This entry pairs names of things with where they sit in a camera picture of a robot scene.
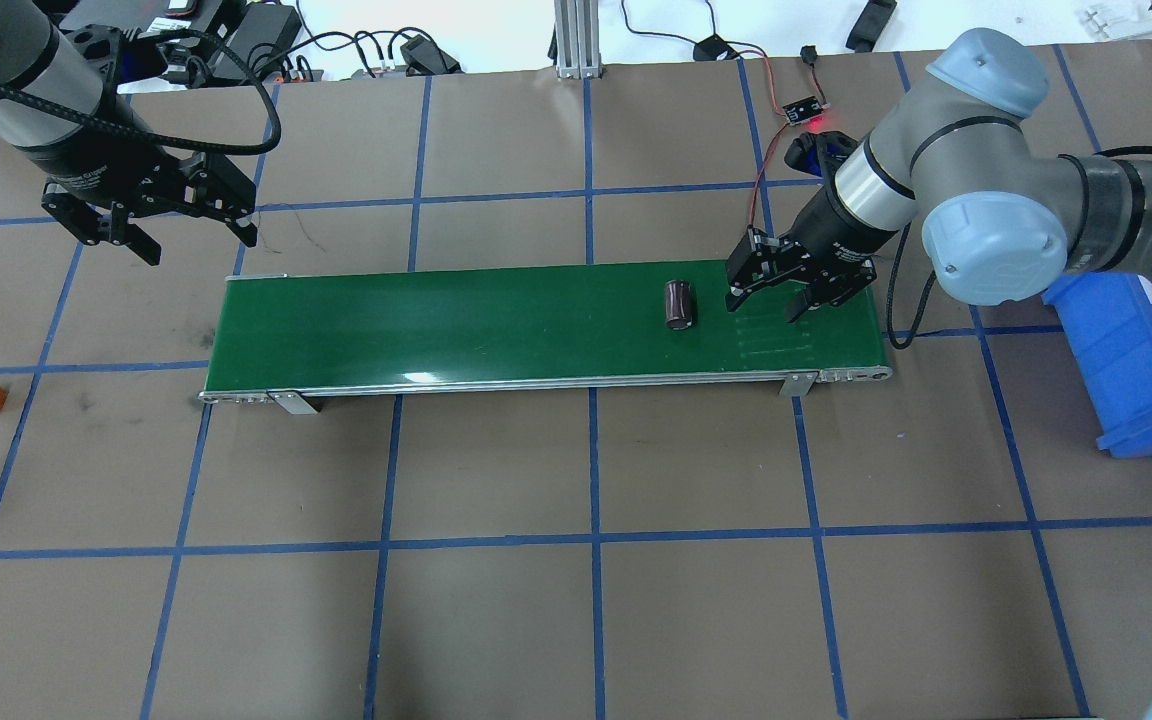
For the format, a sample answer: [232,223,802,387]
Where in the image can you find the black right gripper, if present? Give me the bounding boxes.
[723,190,896,324]

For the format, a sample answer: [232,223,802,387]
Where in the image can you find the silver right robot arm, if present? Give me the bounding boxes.
[723,28,1152,323]

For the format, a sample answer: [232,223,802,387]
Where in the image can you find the green conveyor belt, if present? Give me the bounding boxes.
[200,259,893,414]

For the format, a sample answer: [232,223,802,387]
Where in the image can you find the dark cylindrical capacitor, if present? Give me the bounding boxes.
[664,279,698,331]

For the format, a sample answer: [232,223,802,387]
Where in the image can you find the black power adapter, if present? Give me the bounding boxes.
[844,0,899,53]

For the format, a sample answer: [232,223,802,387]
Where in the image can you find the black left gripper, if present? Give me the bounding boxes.
[41,152,259,266]

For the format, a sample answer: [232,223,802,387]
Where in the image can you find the aluminium frame post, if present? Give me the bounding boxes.
[550,0,604,79]

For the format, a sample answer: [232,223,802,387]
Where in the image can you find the blue plastic bin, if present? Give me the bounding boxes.
[1043,273,1152,457]

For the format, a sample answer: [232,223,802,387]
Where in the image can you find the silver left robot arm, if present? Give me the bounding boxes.
[0,1,282,266]

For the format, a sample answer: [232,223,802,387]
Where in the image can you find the red lit sensor board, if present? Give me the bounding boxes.
[780,94,829,127]

